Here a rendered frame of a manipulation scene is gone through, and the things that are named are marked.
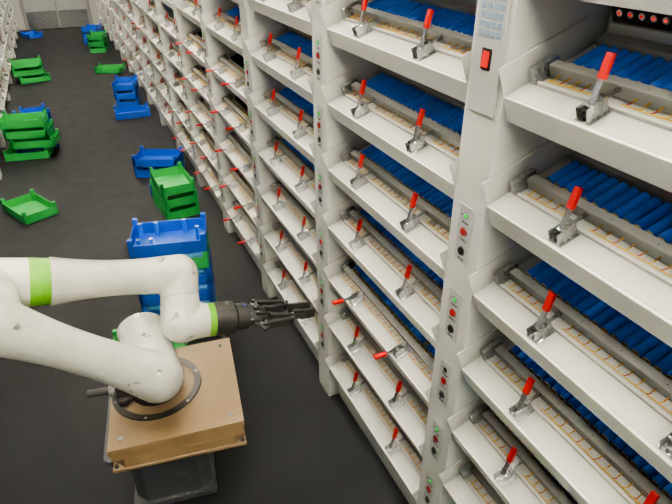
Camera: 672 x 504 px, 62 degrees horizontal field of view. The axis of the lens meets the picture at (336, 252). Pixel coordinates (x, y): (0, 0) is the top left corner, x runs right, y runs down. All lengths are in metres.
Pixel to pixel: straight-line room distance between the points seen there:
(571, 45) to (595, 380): 0.54
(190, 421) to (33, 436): 0.81
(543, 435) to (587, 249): 0.39
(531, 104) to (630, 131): 0.17
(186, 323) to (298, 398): 0.81
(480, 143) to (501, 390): 0.50
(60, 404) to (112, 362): 1.00
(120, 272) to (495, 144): 0.95
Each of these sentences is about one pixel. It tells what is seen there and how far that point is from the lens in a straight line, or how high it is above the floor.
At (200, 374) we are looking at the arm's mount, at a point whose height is 0.38.
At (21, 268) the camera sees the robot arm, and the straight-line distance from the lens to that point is 1.47.
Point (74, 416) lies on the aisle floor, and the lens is 2.33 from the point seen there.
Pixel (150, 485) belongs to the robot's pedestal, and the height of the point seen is 0.09.
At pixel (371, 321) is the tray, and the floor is 0.55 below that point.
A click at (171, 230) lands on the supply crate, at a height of 0.41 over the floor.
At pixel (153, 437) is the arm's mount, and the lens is 1.65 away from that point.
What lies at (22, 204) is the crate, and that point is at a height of 0.00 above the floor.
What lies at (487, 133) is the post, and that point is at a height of 1.25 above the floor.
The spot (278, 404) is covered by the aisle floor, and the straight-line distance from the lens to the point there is 2.18.
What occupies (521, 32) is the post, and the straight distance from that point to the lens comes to 0.96.
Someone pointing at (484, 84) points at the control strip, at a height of 1.33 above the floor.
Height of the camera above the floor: 1.57
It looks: 31 degrees down
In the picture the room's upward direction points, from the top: straight up
